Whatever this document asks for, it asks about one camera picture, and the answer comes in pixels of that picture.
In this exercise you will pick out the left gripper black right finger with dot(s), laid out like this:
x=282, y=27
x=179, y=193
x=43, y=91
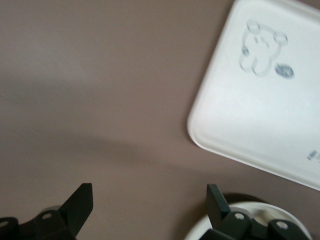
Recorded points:
x=217, y=212

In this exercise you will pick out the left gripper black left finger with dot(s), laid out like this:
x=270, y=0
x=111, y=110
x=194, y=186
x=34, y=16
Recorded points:
x=75, y=212

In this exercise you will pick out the round white plate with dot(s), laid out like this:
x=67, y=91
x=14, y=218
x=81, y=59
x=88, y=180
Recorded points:
x=263, y=213

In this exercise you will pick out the white rectangular rabbit tray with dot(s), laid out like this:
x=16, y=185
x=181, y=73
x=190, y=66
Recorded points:
x=250, y=112

